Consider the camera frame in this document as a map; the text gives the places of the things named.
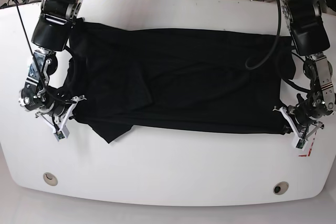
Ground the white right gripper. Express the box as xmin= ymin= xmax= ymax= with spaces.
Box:
xmin=35 ymin=95 xmax=86 ymax=134

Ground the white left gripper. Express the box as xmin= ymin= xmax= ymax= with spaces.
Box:
xmin=273 ymin=106 xmax=324 ymax=143

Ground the black T-shirt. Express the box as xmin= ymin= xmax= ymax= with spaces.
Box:
xmin=64 ymin=19 xmax=296 ymax=142

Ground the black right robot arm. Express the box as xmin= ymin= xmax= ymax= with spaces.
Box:
xmin=19 ymin=0 xmax=84 ymax=140

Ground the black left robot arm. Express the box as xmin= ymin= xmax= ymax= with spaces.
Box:
xmin=276 ymin=0 xmax=335 ymax=150

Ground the red tape rectangle marking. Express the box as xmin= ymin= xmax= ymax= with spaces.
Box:
xmin=299 ymin=132 xmax=317 ymax=157

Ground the left table grommet hole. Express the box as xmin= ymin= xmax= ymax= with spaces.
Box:
xmin=43 ymin=173 xmax=58 ymax=186

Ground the table grommet hole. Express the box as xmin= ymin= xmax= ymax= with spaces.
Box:
xmin=43 ymin=173 xmax=58 ymax=186
xmin=273 ymin=182 xmax=289 ymax=195

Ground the right table grommet hole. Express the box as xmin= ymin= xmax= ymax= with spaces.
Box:
xmin=273 ymin=182 xmax=289 ymax=195

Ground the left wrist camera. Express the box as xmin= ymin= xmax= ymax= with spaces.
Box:
xmin=292 ymin=136 xmax=308 ymax=151

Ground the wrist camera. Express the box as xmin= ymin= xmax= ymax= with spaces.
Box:
xmin=53 ymin=126 xmax=69 ymax=142
xmin=292 ymin=136 xmax=308 ymax=151

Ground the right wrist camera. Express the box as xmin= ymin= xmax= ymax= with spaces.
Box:
xmin=53 ymin=126 xmax=69 ymax=142

